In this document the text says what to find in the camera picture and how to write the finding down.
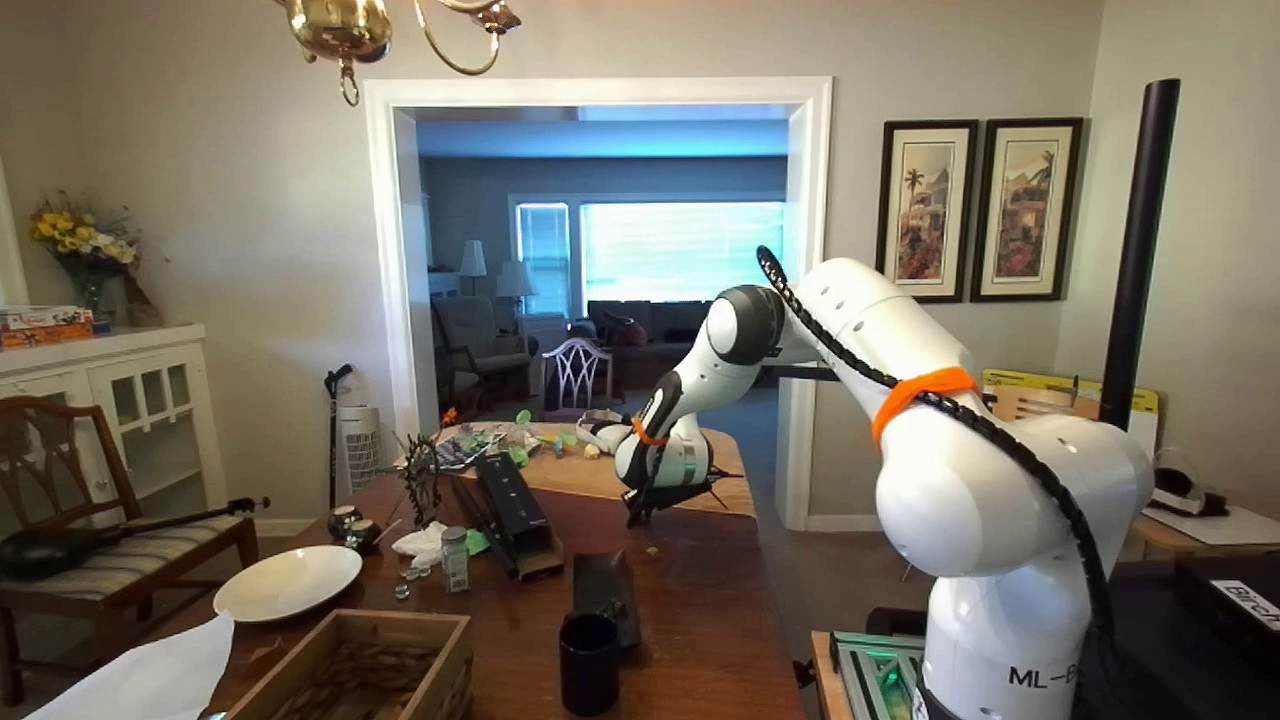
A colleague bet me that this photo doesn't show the black stringed instrument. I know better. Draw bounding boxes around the black stringed instrument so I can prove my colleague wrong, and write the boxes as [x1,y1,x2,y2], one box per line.
[0,495,273,586]

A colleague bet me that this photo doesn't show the dark armchair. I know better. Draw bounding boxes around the dark armchair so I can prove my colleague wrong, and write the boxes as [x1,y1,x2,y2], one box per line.
[428,294,539,415]

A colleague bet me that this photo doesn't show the white black desk device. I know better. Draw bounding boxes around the white black desk device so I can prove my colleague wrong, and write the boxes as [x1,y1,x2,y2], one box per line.
[1143,460,1231,526]

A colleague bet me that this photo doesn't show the white door frame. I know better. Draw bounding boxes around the white door frame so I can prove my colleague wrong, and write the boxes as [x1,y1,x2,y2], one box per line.
[358,73,839,536]

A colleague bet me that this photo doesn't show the orange box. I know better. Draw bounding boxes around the orange box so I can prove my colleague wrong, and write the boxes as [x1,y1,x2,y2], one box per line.
[0,305,98,356]

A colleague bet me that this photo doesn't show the wooden side table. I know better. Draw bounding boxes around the wooden side table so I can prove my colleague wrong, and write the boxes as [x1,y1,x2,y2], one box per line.
[1129,501,1280,568]

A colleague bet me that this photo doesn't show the yellow flower bouquet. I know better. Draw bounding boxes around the yellow flower bouquet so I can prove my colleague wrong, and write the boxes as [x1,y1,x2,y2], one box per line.
[29,197,142,275]

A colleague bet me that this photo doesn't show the tan placemat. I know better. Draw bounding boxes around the tan placemat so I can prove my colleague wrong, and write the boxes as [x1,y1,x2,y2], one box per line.
[514,425,758,526]

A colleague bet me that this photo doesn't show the yellow box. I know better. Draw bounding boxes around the yellow box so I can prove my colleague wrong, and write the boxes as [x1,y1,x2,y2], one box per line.
[974,363,1169,434]

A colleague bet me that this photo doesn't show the wooden crate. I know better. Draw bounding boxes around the wooden crate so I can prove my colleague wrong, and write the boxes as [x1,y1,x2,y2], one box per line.
[229,605,477,720]

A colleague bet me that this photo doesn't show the white ornate chair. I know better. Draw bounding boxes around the white ornate chair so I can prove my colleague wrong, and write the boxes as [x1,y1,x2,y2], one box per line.
[537,334,618,420]

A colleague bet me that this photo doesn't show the white plate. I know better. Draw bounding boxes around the white plate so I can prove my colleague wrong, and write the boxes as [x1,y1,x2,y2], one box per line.
[213,542,367,627]

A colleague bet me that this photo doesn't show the black cup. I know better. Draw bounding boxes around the black cup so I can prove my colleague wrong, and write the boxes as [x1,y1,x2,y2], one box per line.
[555,607,623,718]

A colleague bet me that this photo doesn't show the white crumpled paper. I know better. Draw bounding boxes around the white crumpled paper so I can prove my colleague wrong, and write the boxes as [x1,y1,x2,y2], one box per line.
[389,522,458,564]

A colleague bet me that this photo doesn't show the white table lamp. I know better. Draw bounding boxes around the white table lamp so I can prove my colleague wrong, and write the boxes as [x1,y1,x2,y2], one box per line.
[493,255,539,307]
[454,235,493,301]

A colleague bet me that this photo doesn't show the wooden chair striped seat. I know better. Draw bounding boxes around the wooden chair striped seat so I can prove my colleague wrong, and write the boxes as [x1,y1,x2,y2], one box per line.
[0,392,265,710]

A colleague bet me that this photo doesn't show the green lit metal base plate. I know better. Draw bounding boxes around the green lit metal base plate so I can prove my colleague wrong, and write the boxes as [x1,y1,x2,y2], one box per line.
[829,627,930,720]

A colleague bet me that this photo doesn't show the white cloth napkin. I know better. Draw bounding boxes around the white cloth napkin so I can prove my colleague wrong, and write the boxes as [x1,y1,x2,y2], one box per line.
[24,613,238,720]

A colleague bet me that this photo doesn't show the bronze ringed dancing statue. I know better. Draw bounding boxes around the bronze ringed dancing statue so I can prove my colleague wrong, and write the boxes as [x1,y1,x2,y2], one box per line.
[400,434,450,533]

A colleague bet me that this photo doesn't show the black control box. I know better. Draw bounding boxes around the black control box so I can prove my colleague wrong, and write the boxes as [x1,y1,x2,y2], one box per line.
[1104,564,1280,720]

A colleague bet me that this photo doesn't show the long dark brown box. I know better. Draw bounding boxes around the long dark brown box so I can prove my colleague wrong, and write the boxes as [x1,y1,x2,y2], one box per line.
[473,449,566,586]

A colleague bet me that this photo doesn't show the pale cardboard piece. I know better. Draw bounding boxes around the pale cardboard piece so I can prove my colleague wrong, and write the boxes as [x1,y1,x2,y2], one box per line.
[507,542,571,586]

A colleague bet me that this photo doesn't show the blue grey vase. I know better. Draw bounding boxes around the blue grey vase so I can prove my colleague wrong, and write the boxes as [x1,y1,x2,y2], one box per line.
[70,266,132,338]

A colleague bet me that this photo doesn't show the black vertical pole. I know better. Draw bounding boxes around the black vertical pole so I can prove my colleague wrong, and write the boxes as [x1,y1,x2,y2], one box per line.
[1095,76,1187,434]

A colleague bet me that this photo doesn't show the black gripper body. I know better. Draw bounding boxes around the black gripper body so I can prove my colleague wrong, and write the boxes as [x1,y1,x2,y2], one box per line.
[637,470,732,522]

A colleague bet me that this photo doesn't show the white cabinet glass doors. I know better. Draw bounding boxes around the white cabinet glass doors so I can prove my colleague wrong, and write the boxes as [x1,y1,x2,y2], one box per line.
[0,326,232,522]

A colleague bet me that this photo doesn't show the black framed picture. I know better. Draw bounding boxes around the black framed picture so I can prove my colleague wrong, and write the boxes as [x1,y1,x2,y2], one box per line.
[871,115,983,307]
[967,115,1089,305]

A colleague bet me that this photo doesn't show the black braided cable bundle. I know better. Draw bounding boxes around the black braided cable bundle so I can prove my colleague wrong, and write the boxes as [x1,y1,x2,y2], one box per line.
[751,241,1130,720]

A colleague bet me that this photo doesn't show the white ribbed heater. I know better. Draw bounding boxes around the white ribbed heater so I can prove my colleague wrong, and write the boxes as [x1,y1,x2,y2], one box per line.
[337,404,389,493]

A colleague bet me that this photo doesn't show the brass chandelier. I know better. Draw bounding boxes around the brass chandelier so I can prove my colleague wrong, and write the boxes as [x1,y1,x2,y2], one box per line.
[273,0,526,111]

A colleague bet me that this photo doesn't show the black floor stand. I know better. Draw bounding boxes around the black floor stand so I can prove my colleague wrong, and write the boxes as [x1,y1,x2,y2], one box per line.
[321,360,358,518]

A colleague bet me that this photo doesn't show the small black table object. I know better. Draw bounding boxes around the small black table object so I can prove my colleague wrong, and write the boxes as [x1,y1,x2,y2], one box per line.
[322,501,389,555]

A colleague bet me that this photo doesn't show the dark sofa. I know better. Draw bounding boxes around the dark sofa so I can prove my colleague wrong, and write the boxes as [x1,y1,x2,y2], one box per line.
[582,295,717,392]

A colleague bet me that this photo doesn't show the small glass bottle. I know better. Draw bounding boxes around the small glass bottle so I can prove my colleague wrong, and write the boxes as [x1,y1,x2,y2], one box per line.
[439,528,477,601]

